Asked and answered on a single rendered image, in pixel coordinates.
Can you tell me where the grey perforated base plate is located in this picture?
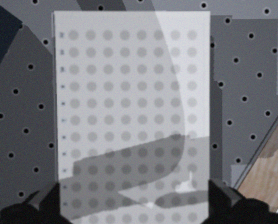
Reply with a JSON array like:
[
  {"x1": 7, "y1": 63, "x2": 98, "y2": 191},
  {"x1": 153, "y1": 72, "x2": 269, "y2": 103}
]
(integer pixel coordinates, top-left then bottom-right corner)
[{"x1": 0, "y1": 0, "x2": 278, "y2": 211}]

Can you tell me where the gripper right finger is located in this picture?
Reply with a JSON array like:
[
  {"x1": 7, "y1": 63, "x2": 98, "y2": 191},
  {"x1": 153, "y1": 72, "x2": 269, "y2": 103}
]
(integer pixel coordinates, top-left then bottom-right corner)
[{"x1": 201, "y1": 178, "x2": 278, "y2": 224}]

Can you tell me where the grey pcr plate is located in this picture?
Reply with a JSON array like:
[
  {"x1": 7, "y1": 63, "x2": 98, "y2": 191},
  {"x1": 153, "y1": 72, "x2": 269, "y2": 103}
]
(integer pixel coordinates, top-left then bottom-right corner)
[{"x1": 54, "y1": 11, "x2": 210, "y2": 224}]

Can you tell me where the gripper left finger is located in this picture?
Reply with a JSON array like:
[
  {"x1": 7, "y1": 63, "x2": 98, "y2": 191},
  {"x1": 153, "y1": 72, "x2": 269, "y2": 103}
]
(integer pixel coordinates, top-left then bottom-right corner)
[{"x1": 0, "y1": 181, "x2": 73, "y2": 224}]

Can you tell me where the white benchtop thermal cycler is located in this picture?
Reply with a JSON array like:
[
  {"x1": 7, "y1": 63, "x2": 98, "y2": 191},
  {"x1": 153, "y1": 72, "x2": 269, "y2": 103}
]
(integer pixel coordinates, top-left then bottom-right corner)
[{"x1": 0, "y1": 6, "x2": 23, "y2": 63}]

